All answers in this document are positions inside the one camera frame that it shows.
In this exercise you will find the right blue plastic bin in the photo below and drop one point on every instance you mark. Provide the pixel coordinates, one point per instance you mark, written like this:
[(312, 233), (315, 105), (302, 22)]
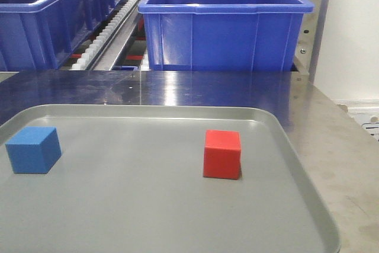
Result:
[(222, 35)]

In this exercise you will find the grey metal tray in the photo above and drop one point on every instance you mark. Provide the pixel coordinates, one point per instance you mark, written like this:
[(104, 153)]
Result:
[(130, 179)]

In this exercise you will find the perforated metal shelf post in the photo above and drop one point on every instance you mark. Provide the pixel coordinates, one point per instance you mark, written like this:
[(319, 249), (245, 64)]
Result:
[(310, 38)]

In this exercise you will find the blue foam cube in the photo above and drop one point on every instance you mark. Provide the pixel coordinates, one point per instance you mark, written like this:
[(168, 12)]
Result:
[(34, 150)]

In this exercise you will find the left blue plastic bin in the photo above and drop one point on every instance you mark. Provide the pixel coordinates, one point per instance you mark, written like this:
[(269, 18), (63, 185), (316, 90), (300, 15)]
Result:
[(42, 34)]

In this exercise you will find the red foam cube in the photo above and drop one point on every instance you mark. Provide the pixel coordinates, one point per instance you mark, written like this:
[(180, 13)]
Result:
[(222, 152)]

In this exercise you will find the white roller conveyor rail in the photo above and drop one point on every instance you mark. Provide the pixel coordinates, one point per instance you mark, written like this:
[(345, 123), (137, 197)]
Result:
[(109, 46)]

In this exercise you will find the blue plastic bin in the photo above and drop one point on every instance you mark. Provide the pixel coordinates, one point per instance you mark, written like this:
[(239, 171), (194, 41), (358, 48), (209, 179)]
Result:
[(222, 35), (42, 34)]

